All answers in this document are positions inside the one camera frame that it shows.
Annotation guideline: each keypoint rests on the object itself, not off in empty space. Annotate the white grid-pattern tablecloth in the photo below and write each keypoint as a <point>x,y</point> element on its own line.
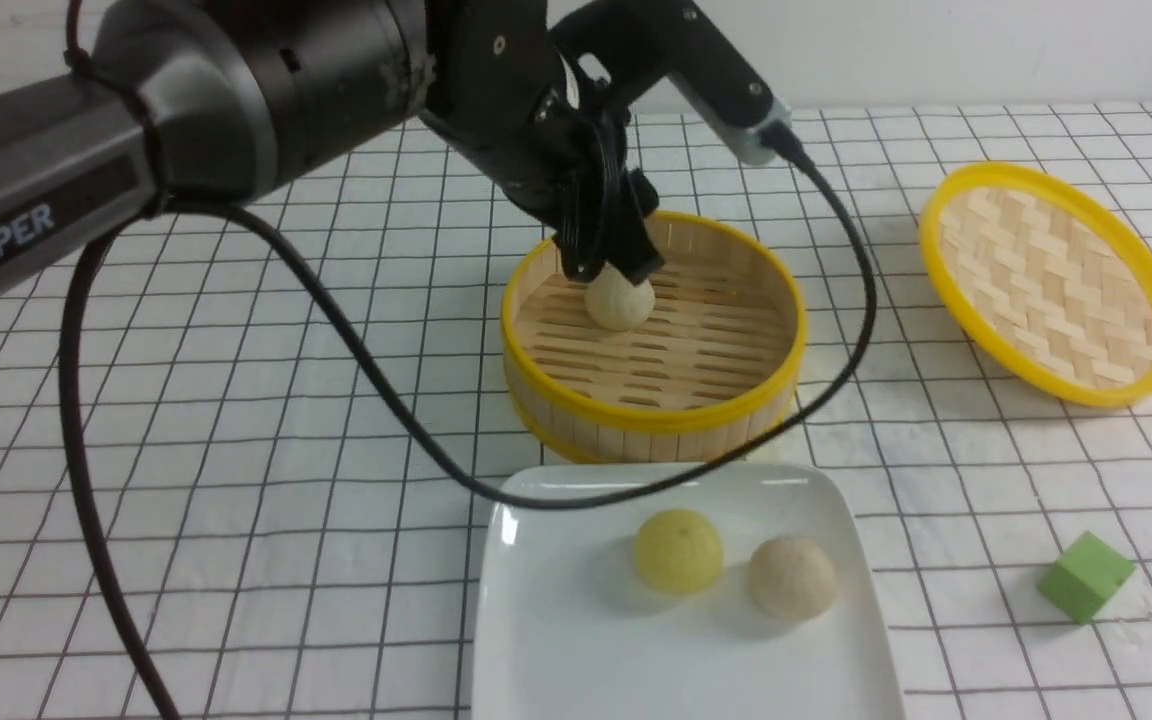
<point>288,553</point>

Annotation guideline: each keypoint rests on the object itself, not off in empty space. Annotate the white square ceramic plate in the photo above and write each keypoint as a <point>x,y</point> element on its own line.
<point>566,630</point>

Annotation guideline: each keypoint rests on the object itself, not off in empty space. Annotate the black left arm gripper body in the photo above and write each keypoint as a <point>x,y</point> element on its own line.
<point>541,110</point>

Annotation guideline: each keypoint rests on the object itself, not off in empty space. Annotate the white steamed bun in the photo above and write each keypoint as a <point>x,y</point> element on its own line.
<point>792,579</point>
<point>616,304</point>

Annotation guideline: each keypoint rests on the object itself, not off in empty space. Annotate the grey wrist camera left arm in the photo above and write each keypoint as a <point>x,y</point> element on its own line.
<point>706,80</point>

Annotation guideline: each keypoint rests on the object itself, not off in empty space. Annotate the yellow steamed bun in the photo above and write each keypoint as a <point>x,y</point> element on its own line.
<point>678,552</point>

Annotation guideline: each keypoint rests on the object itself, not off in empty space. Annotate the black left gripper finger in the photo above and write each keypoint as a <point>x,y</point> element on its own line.
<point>635,256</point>
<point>583,251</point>

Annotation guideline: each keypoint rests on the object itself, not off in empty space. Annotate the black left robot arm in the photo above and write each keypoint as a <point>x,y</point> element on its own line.
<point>225,101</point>

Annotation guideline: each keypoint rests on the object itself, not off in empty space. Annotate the green foam cube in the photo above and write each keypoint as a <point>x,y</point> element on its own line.
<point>1084,578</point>

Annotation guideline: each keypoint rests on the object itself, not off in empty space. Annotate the bamboo steamer lid yellow rim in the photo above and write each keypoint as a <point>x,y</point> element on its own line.
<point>1049,283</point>

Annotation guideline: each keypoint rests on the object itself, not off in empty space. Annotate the bamboo steamer basket yellow rim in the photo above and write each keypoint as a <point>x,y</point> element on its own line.
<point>715,365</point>

